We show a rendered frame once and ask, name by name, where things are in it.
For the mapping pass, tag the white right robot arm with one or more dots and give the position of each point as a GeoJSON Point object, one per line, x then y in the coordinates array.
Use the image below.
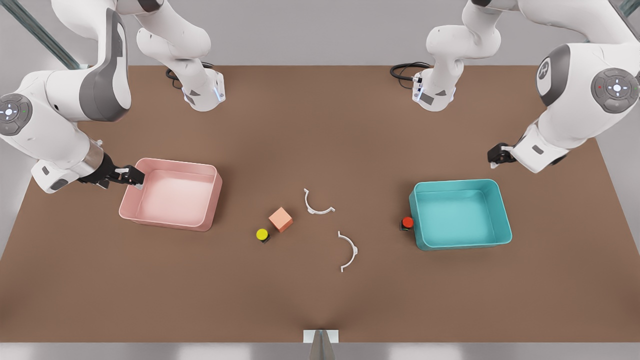
{"type": "Point", "coordinates": [60, 95]}

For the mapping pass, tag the yellow button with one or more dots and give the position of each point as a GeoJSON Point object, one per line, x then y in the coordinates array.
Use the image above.
{"type": "Point", "coordinates": [262, 234]}

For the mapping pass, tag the white curved clip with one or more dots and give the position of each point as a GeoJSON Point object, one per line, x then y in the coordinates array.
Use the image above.
{"type": "Point", "coordinates": [351, 250]}
{"type": "Point", "coordinates": [315, 206]}

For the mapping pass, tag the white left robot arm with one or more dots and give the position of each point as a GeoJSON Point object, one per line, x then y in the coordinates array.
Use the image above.
{"type": "Point", "coordinates": [575, 85]}

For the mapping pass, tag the blue storage box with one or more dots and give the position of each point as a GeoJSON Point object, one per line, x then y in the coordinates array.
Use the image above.
{"type": "Point", "coordinates": [462, 212]}

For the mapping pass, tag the orange cube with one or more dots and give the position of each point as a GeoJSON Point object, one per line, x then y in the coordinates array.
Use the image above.
{"type": "Point", "coordinates": [280, 219]}

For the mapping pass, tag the red button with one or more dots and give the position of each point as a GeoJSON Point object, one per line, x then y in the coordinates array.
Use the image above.
{"type": "Point", "coordinates": [407, 223]}

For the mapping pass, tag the silver frame post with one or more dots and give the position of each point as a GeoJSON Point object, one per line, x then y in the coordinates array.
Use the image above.
{"type": "Point", "coordinates": [627, 7]}
{"type": "Point", "coordinates": [40, 32]}
{"type": "Point", "coordinates": [321, 344]}

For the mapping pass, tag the pink storage box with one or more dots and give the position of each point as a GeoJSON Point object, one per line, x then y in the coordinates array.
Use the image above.
{"type": "Point", "coordinates": [172, 195]}

